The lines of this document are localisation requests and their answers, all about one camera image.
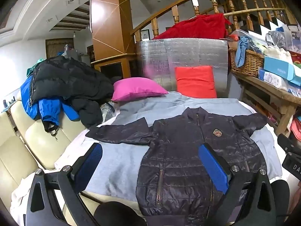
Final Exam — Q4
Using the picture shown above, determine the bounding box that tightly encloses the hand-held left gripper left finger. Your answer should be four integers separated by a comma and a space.
25, 142, 103, 226

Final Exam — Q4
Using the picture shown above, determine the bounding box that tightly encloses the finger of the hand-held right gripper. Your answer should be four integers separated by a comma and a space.
277, 134, 301, 156

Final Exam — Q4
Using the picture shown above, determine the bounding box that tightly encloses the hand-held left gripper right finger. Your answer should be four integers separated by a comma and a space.
198, 142, 277, 226

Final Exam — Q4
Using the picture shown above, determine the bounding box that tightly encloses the dark navy quilted jacket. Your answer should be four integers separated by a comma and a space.
85, 107, 268, 226

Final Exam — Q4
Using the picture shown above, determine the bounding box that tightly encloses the white sheet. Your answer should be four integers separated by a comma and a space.
9, 120, 292, 226

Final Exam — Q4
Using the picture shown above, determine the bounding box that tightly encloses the grey blanket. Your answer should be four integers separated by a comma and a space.
83, 91, 283, 202

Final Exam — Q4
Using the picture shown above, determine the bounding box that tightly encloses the wooden side table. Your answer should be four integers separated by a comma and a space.
232, 71, 301, 137

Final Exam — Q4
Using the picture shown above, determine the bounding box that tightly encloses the clear plastic bag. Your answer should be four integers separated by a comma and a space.
100, 101, 117, 123

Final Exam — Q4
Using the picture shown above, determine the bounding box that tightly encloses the cream leather sofa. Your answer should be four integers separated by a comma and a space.
0, 96, 87, 208

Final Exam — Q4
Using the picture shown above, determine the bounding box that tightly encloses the white patterned tissue box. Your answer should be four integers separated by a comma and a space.
258, 68, 290, 90

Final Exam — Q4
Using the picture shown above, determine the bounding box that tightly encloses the light blue cardboard box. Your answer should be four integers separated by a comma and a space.
263, 56, 301, 80

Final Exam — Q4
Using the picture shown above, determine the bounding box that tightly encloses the black puffer jacket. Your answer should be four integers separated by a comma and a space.
30, 55, 115, 128

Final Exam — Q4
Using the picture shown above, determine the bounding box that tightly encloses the orange-red pillow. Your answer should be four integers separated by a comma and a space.
175, 66, 217, 98

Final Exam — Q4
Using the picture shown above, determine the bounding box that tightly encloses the pink pillow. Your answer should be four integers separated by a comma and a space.
111, 77, 169, 102

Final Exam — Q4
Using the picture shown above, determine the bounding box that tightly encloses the wicker basket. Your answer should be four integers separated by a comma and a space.
229, 48, 265, 78

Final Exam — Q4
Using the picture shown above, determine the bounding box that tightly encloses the blue jacket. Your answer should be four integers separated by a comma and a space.
20, 75, 80, 132

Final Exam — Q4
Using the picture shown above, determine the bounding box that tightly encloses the blue cloth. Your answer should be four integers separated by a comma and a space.
235, 36, 255, 67

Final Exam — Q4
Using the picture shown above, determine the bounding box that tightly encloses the black speckled bag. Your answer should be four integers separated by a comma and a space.
266, 31, 286, 50

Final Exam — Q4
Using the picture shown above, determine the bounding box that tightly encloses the teal garment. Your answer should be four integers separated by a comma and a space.
27, 58, 44, 77

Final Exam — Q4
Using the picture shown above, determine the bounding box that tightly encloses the silver foil insulation panel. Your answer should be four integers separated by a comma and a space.
135, 38, 229, 98

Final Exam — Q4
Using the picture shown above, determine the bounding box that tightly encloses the brown slatted door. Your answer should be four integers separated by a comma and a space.
45, 38, 74, 59

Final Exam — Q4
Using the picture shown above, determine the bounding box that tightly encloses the red blanket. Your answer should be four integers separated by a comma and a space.
152, 13, 232, 40

